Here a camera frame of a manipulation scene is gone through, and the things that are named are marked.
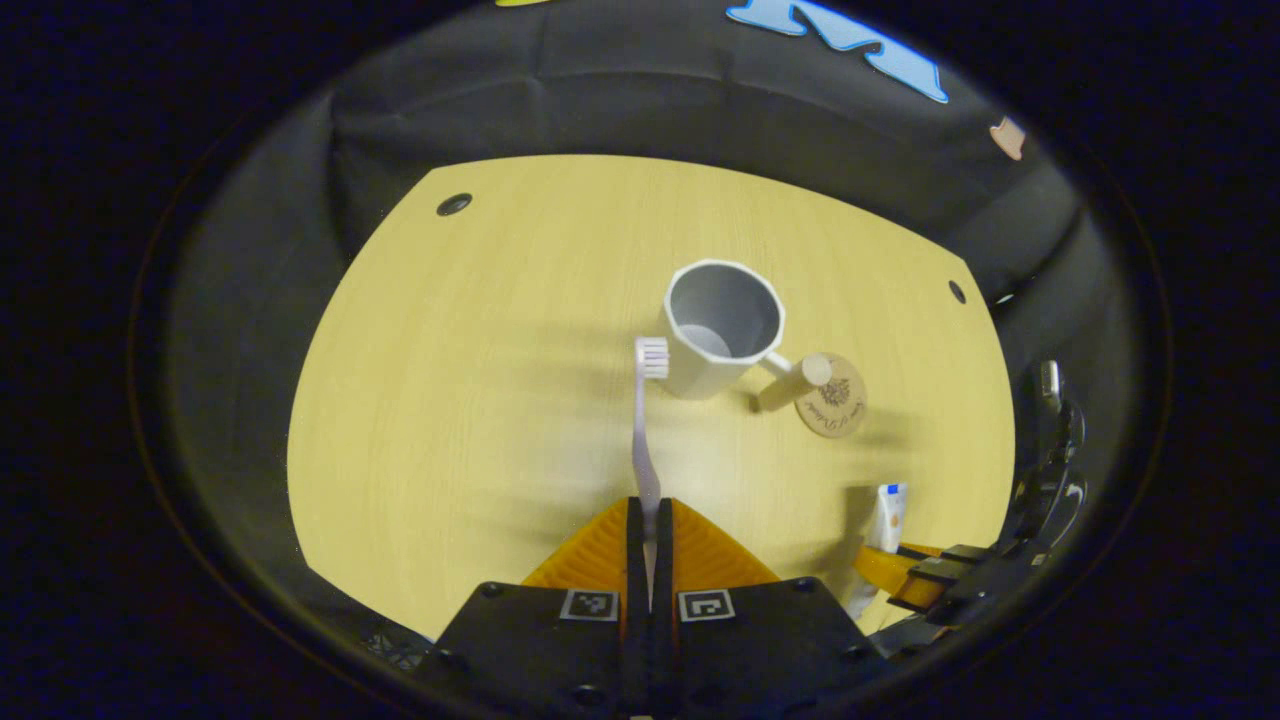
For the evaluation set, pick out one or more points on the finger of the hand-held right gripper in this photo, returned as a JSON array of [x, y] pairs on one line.
[[920, 592], [885, 568]]

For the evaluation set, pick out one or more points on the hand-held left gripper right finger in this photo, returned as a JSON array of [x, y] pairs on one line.
[[663, 600]]

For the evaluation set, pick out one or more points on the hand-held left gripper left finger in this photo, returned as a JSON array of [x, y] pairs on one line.
[[637, 600]]

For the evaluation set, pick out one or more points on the white toothpaste tube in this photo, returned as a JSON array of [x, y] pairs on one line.
[[890, 510]]

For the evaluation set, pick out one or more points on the white toothbrush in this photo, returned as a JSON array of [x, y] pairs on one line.
[[645, 450]]

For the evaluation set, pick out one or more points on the round wooden coaster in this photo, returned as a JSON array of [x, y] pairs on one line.
[[840, 410]]

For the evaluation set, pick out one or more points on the black desk grommet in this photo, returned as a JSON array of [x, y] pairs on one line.
[[957, 291], [453, 204]]

